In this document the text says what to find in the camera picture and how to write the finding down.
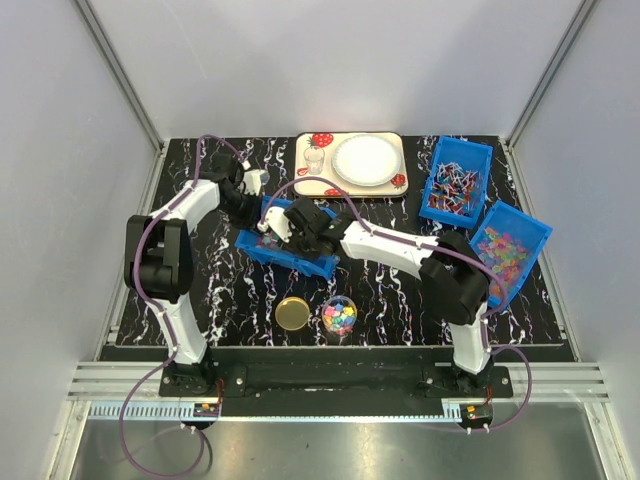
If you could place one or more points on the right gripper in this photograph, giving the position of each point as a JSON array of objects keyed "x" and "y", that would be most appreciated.
[{"x": 294, "y": 233}]

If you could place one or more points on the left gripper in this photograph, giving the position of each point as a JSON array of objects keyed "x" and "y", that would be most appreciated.
[{"x": 254, "y": 215}]

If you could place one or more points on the blue bin of star candies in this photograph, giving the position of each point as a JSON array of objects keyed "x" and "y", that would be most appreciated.
[{"x": 266, "y": 250}]

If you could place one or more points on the scooped star candies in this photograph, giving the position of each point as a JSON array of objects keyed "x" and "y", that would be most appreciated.
[{"x": 339, "y": 316}]

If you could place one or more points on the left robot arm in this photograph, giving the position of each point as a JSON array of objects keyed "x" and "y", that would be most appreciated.
[{"x": 159, "y": 263}]

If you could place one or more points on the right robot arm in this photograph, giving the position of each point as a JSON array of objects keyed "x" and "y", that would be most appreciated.
[{"x": 454, "y": 286}]

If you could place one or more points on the blue bin of gummy candies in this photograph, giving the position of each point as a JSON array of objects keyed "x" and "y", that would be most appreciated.
[{"x": 509, "y": 242}]

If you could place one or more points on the clear drinking glass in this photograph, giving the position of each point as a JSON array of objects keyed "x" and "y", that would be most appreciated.
[{"x": 314, "y": 157}]

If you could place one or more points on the strawberry pattern tray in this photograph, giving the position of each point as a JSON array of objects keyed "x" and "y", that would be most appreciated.
[{"x": 328, "y": 183}]

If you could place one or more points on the gold jar lid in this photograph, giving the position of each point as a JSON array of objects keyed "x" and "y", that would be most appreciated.
[{"x": 292, "y": 313}]

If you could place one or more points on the white plate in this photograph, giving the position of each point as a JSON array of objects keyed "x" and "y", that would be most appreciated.
[{"x": 366, "y": 160}]

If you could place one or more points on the clear plastic jar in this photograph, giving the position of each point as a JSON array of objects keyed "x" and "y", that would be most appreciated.
[{"x": 339, "y": 320}]

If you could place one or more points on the blue bin of lollipops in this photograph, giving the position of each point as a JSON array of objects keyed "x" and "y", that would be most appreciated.
[{"x": 456, "y": 188}]

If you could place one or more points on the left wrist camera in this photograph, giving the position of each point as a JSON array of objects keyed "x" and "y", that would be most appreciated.
[{"x": 254, "y": 180}]

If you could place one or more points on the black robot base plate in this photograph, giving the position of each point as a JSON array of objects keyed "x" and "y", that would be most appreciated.
[{"x": 335, "y": 377}]

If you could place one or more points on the aluminium front rail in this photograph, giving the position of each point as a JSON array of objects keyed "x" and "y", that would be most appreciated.
[{"x": 368, "y": 394}]

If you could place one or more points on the aluminium corner post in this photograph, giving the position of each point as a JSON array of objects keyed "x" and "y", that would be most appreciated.
[
  {"x": 571, "y": 34},
  {"x": 108, "y": 53}
]

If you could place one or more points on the right aluminium corner post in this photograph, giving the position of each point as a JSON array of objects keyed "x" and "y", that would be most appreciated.
[{"x": 571, "y": 34}]

